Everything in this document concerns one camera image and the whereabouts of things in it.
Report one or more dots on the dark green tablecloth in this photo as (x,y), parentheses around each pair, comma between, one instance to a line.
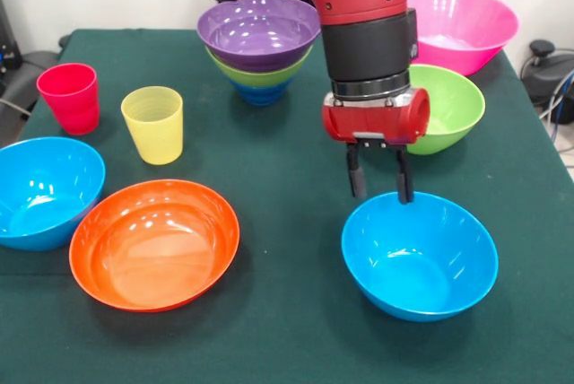
(291,348)

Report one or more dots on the small dark blue bowl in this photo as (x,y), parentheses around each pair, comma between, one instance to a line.
(260,96)

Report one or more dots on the black equipment case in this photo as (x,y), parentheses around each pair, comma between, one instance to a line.
(9,43)

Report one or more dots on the purple plastic bowl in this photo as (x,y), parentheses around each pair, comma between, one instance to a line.
(255,29)

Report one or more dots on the large magenta plastic bowl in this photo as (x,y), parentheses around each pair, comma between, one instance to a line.
(462,29)

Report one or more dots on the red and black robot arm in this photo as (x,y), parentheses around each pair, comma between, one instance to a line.
(359,43)

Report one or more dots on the yellow plastic cup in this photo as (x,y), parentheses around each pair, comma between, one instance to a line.
(152,126)

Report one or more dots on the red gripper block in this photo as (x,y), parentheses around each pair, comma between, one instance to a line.
(372,121)

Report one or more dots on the green plastic bowl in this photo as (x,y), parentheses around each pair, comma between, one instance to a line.
(453,110)
(260,78)

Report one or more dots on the red plastic cup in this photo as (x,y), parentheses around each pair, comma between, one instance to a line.
(69,99)

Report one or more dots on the orange plastic bowl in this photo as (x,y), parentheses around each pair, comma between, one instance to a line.
(154,249)

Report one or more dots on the light blue plastic bowl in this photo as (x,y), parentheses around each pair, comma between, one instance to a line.
(45,191)
(419,258)

